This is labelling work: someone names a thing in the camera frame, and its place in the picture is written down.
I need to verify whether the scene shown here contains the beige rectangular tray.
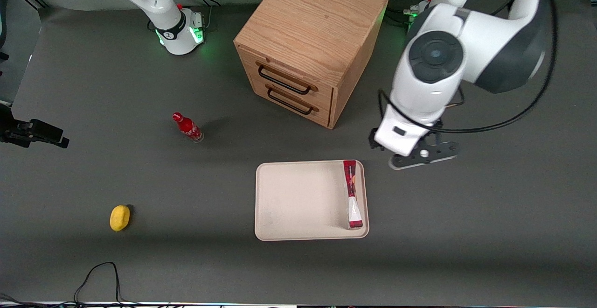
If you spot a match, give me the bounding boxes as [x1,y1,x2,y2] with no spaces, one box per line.
[254,160,370,242]

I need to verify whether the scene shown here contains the black wire drawer handle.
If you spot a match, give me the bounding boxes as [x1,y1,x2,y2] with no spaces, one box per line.
[267,86,314,116]
[257,64,312,96]

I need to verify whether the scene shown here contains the black left arm base cables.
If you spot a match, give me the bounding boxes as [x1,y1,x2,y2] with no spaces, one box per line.
[386,0,437,25]

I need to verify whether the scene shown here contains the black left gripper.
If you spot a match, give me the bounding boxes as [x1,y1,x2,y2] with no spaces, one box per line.
[369,128,386,152]

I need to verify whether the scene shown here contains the black looped table cable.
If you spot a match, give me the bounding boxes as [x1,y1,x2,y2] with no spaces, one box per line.
[74,262,123,307]

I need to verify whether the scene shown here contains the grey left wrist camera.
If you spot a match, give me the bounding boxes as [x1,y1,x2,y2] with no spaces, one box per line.
[388,141,461,171]

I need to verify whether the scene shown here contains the wooden drawer cabinet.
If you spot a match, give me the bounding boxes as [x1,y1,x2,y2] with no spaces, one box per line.
[233,0,389,130]

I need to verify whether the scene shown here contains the red soda bottle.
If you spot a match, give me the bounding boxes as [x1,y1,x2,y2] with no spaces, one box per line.
[172,112,205,144]

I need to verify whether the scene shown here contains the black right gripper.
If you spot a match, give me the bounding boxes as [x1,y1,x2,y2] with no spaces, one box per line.
[0,106,70,149]

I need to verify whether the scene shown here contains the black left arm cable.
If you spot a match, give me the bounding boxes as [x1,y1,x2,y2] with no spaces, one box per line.
[378,0,559,135]

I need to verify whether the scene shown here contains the yellow lemon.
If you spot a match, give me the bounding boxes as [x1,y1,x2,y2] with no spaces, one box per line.
[110,205,132,232]

